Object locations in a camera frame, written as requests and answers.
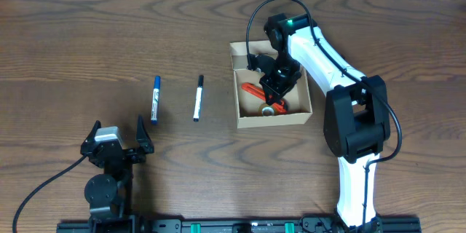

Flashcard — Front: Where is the black whiteboard marker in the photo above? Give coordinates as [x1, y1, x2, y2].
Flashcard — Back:
[193, 75, 204, 122]

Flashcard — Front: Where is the yellow tape roll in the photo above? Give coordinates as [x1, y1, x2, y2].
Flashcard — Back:
[258, 103, 279, 117]

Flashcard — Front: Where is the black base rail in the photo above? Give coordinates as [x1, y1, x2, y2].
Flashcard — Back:
[56, 214, 422, 233]

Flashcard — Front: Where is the red utility knife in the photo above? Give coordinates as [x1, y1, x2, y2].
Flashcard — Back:
[241, 83, 288, 115]

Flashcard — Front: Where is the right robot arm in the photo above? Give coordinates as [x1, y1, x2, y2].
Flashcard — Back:
[249, 14, 394, 232]

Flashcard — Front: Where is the blue whiteboard marker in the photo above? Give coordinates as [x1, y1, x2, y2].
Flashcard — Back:
[151, 76, 161, 125]

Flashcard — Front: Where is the open cardboard box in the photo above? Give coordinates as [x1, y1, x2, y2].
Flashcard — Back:
[229, 42, 312, 128]

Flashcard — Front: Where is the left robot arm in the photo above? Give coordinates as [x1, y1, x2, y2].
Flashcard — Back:
[80, 116, 154, 232]

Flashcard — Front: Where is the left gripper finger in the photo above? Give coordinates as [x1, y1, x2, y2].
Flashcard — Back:
[85, 120, 101, 143]
[136, 115, 151, 146]

